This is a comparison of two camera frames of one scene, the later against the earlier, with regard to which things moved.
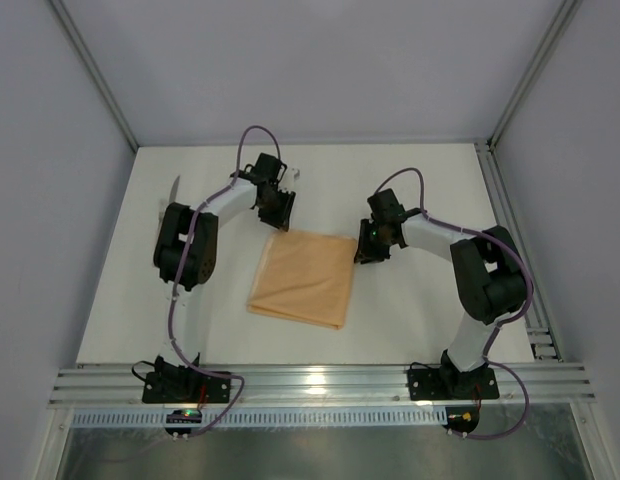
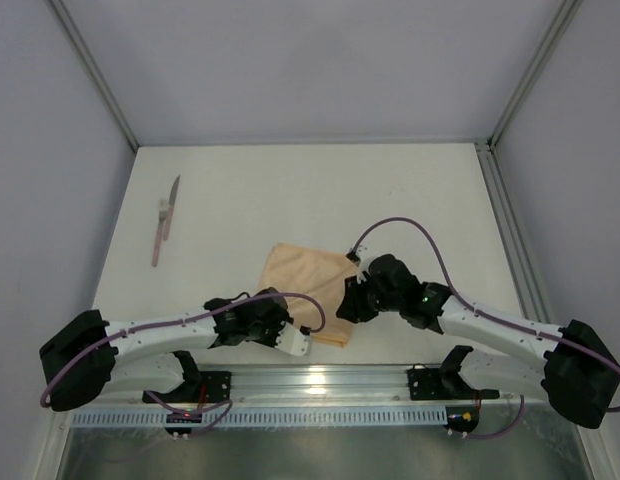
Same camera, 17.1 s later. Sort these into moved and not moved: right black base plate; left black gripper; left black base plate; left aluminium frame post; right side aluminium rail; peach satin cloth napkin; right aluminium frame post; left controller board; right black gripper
Moved: peach satin cloth napkin; right black gripper; left black gripper
Not moved: right black base plate; right side aluminium rail; left controller board; left black base plate; right aluminium frame post; left aluminium frame post
